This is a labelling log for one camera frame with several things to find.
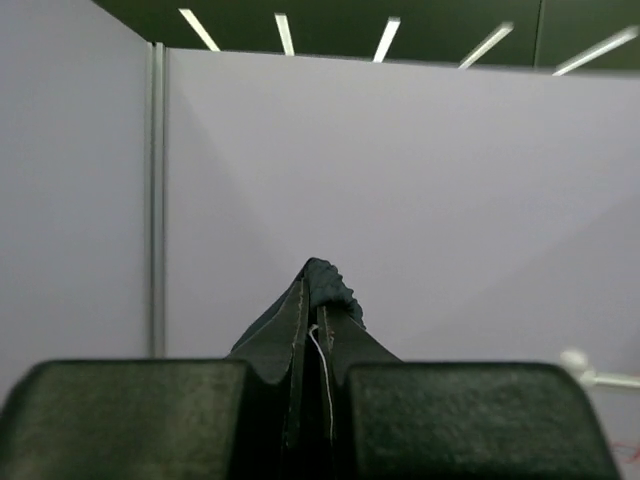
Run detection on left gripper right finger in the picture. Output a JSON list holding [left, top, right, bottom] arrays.
[[316, 305, 621, 480]]

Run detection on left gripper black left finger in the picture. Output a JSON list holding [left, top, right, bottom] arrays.
[[0, 277, 310, 480]]

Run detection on dark navy shorts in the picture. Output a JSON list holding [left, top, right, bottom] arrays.
[[229, 257, 369, 359]]

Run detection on silver clothes rack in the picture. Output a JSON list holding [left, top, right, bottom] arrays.
[[560, 348, 639, 390]]

